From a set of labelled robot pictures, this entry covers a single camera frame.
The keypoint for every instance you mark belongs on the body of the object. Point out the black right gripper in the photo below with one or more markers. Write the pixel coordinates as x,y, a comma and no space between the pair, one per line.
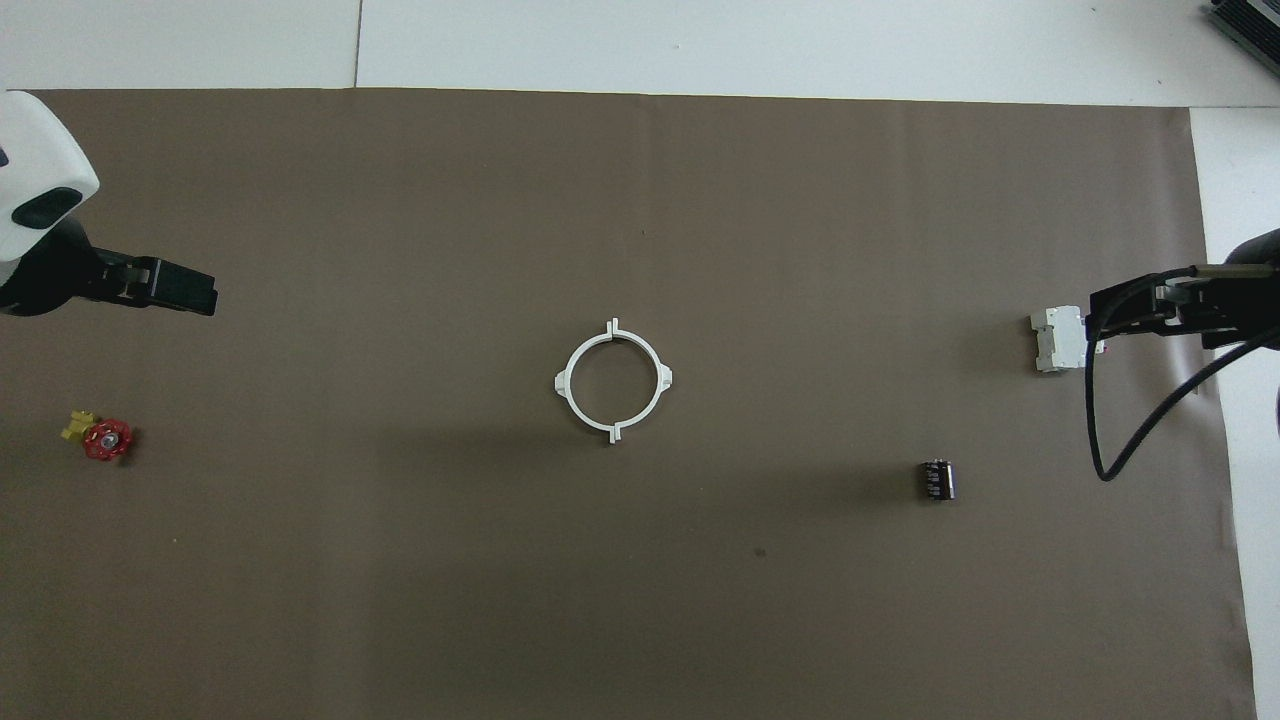
1245,295

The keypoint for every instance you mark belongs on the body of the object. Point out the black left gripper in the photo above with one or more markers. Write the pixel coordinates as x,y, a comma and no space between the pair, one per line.
60,280

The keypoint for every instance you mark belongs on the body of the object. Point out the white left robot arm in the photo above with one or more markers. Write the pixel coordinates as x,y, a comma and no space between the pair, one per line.
40,150

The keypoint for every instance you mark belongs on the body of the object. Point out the white circuit breaker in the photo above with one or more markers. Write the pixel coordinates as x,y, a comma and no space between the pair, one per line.
1058,340

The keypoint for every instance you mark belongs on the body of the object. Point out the black cylindrical capacitor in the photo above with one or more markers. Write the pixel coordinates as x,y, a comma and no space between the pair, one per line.
937,480

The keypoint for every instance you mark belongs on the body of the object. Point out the gray ribbed device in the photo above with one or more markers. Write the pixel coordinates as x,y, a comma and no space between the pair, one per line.
1250,25

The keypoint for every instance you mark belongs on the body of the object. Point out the brown paper table mat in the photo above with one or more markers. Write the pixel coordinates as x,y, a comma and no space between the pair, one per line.
640,600

